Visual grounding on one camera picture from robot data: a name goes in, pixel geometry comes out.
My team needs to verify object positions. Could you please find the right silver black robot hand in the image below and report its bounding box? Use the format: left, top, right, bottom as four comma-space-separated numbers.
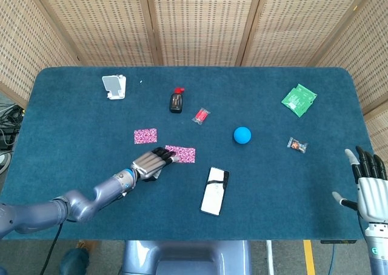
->
332, 145, 388, 224

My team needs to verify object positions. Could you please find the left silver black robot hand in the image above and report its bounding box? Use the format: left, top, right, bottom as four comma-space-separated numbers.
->
130, 147, 180, 182

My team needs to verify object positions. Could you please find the pink patterned card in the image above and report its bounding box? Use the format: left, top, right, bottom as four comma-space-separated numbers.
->
165, 145, 196, 164
134, 128, 158, 145

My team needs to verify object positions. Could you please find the black bottle with red cap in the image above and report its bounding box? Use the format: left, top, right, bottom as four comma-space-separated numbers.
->
169, 87, 186, 114

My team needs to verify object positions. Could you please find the red candy in clear wrapper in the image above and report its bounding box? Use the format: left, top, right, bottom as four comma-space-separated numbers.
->
191, 107, 212, 125

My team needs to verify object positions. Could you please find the black-screen smartphone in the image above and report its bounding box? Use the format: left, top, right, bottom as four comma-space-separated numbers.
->
199, 167, 230, 217

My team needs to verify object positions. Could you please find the small clear snack wrapper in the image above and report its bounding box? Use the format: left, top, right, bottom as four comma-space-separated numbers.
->
287, 136, 309, 154

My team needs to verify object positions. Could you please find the white folding phone stand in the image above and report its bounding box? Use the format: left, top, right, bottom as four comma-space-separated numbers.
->
102, 74, 127, 101

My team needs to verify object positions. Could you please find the grey-blue robot torso base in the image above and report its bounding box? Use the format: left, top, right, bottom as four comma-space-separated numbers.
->
121, 240, 252, 275

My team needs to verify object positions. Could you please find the blue ball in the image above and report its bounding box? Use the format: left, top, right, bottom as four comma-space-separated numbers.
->
233, 126, 252, 145

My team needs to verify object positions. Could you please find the blue carpet table cover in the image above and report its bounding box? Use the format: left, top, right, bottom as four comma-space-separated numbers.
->
0, 65, 375, 241

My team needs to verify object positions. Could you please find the green foil packet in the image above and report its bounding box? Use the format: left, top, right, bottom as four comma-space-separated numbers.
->
281, 83, 318, 118

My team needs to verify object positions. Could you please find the white table leg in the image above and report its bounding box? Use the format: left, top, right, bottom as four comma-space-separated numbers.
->
266, 240, 275, 275

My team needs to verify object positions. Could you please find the blue jeans leg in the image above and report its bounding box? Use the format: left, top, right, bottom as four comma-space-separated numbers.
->
59, 247, 91, 275

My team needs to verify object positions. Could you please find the woven rattan screen panel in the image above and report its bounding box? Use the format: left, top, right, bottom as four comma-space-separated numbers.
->
0, 0, 79, 109
235, 0, 375, 67
144, 0, 264, 67
315, 0, 388, 164
28, 0, 163, 67

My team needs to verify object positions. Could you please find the thin blue cable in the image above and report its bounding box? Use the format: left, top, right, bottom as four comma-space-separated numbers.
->
329, 244, 337, 275

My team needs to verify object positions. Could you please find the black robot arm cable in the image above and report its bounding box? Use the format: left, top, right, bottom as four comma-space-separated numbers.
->
39, 222, 64, 275

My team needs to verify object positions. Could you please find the black floor cable bundle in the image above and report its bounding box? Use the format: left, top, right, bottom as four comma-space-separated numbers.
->
0, 102, 25, 150

